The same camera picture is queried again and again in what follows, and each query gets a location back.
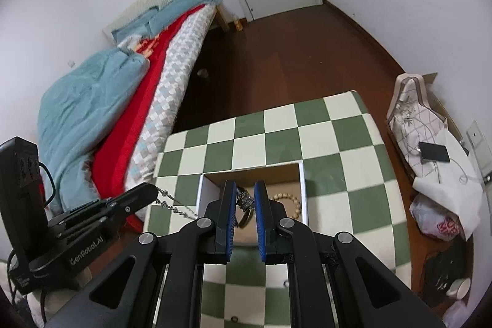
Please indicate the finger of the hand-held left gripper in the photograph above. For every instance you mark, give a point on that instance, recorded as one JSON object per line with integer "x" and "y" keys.
{"x": 132, "y": 199}

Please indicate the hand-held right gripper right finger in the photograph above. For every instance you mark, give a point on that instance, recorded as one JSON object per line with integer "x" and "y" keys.
{"x": 261, "y": 224}

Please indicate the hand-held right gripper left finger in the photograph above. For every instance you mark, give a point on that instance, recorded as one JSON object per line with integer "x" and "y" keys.
{"x": 229, "y": 224}

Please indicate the white cardboard jewelry box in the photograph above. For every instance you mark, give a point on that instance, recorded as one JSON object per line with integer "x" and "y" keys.
{"x": 299, "y": 189}

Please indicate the bed with red sheet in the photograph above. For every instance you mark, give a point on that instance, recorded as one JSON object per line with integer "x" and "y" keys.
{"x": 134, "y": 113}

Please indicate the green white checkered table cover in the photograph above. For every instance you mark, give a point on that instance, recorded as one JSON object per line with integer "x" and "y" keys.
{"x": 338, "y": 166}

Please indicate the large blue blanket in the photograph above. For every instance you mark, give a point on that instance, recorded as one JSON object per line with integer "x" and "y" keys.
{"x": 84, "y": 113}

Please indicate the small floor object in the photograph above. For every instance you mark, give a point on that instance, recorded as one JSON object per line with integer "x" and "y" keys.
{"x": 202, "y": 73}

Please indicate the blue pillow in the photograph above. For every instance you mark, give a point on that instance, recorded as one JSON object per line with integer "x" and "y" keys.
{"x": 132, "y": 26}

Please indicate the red printed plastic bag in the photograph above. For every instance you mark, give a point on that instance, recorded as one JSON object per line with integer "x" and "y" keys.
{"x": 438, "y": 220}

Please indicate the black bag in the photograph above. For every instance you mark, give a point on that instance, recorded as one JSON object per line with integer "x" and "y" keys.
{"x": 442, "y": 266}

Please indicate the black smartphone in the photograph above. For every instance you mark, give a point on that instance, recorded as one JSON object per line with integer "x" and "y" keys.
{"x": 434, "y": 152}

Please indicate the white cloth bag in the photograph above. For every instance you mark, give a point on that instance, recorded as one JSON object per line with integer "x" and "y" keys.
{"x": 457, "y": 193}

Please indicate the white cup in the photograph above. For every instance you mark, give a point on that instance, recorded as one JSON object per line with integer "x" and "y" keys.
{"x": 460, "y": 288}

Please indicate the wooden bed frame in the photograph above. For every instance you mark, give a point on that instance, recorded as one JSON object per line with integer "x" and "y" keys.
{"x": 225, "y": 18}

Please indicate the white wall socket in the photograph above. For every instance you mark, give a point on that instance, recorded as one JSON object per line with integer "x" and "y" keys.
{"x": 478, "y": 143}

